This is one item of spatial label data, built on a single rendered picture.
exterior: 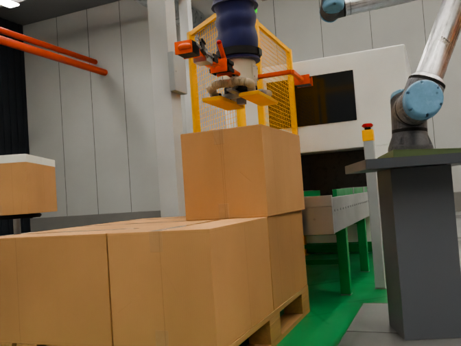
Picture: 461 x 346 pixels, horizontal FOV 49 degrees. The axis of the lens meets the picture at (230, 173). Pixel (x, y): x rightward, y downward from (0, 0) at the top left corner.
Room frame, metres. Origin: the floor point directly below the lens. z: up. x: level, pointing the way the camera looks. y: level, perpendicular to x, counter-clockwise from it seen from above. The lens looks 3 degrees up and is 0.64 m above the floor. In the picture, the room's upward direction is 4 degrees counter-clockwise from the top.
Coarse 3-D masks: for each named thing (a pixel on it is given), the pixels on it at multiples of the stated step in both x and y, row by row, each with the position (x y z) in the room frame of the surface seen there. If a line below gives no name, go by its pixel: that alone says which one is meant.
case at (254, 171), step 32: (224, 128) 2.26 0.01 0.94; (256, 128) 2.20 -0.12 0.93; (192, 160) 2.33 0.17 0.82; (224, 160) 2.26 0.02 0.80; (256, 160) 2.20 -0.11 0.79; (288, 160) 2.52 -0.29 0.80; (192, 192) 2.33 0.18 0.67; (224, 192) 2.27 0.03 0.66; (256, 192) 2.21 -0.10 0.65; (288, 192) 2.48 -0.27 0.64
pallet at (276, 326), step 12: (288, 300) 2.40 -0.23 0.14; (300, 300) 2.62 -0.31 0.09; (276, 312) 2.22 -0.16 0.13; (288, 312) 2.65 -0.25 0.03; (300, 312) 2.62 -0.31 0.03; (264, 324) 2.07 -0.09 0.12; (276, 324) 2.21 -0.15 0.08; (288, 324) 2.43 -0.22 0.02; (252, 336) 2.16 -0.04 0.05; (264, 336) 2.14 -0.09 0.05; (276, 336) 2.20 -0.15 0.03
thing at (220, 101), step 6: (216, 96) 2.43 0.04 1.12; (222, 96) 2.45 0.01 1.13; (204, 102) 2.48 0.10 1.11; (210, 102) 2.49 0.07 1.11; (216, 102) 2.50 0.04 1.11; (222, 102) 2.51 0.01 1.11; (228, 102) 2.53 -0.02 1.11; (234, 102) 2.59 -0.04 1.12; (222, 108) 2.69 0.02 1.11; (228, 108) 2.71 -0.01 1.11; (234, 108) 2.72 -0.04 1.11; (240, 108) 2.73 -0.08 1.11
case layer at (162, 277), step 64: (0, 256) 1.98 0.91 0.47; (64, 256) 1.86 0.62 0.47; (128, 256) 1.76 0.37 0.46; (192, 256) 1.67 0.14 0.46; (256, 256) 2.03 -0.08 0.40; (0, 320) 1.98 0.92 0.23; (64, 320) 1.87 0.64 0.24; (128, 320) 1.76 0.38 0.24; (192, 320) 1.67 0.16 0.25; (256, 320) 1.99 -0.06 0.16
